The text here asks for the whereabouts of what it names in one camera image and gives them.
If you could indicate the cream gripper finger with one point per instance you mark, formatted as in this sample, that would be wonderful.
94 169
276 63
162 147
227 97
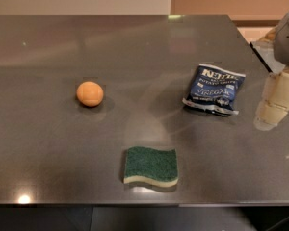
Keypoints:
274 106

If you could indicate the blue Kettle chip bag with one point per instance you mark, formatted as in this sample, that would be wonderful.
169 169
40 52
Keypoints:
213 90

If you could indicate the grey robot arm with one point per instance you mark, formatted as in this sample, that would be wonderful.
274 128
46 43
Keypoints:
281 38

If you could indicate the green and yellow sponge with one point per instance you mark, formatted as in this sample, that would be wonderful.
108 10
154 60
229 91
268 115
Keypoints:
151 166

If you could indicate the orange ball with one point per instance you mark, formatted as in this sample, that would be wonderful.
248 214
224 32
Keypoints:
90 94

